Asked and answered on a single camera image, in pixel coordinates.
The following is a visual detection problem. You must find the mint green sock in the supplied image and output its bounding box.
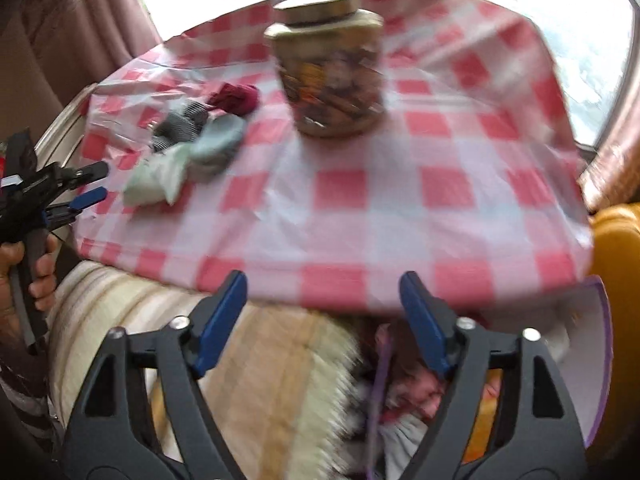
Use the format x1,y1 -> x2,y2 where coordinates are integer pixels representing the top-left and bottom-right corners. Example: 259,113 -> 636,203
122,145 -> 201,207

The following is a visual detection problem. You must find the white bedside cabinet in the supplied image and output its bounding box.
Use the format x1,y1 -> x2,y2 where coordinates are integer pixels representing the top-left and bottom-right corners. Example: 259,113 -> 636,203
32,85 -> 96,171

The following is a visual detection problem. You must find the light teal sock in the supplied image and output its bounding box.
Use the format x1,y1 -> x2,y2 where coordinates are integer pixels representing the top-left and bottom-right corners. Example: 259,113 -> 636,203
187,112 -> 248,178

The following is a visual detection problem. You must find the window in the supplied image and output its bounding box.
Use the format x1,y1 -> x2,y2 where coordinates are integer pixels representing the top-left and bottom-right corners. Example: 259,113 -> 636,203
510,0 -> 636,146

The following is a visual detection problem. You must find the pink pleated curtain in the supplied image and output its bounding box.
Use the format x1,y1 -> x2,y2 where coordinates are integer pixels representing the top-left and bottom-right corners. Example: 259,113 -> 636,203
20,0 -> 166,91

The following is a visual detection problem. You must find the person's left hand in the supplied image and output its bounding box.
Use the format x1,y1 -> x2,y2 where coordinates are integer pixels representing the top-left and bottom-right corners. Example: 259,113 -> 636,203
0,240 -> 58,341

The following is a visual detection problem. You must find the grey striped sock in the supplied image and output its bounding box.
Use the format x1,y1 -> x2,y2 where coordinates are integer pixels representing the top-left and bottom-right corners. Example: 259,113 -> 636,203
150,102 -> 211,151

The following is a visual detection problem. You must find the person's left forearm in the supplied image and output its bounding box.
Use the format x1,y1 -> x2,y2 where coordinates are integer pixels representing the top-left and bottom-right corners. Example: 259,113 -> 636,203
0,310 -> 63,480

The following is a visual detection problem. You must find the pink white checkered tablecloth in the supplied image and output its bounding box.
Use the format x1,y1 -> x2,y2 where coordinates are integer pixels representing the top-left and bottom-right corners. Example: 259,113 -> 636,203
70,0 -> 596,313

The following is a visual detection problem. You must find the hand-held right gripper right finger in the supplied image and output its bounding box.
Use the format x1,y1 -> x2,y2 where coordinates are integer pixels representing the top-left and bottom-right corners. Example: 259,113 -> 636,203
399,271 -> 588,480

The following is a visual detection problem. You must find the clear jar with gold lid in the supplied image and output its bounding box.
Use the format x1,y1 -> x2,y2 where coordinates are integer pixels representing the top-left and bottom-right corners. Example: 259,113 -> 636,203
263,0 -> 386,138

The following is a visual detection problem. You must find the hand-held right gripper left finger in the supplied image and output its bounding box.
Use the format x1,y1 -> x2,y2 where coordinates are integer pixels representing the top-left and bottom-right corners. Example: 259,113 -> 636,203
60,270 -> 248,480

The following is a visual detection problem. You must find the maroon sock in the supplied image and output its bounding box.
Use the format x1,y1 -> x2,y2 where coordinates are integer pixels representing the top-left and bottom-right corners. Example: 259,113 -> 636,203
207,82 -> 261,116

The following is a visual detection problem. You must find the purple storage box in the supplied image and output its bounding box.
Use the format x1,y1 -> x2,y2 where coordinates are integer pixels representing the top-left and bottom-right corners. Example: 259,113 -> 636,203
360,275 -> 613,480

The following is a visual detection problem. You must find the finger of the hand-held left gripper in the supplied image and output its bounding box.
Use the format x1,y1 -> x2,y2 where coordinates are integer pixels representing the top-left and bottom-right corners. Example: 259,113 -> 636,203
42,186 -> 108,226
50,161 -> 110,191

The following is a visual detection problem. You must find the striped towel blanket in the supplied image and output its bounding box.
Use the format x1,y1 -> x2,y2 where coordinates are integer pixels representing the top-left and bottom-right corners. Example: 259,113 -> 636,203
47,262 -> 381,480

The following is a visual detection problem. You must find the yellow leather sofa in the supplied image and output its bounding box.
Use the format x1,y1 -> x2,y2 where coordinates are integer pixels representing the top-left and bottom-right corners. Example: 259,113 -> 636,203
587,205 -> 640,411

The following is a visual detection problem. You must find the patterned pink curtain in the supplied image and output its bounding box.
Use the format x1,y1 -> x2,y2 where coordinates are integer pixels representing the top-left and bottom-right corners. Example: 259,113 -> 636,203
577,105 -> 640,213

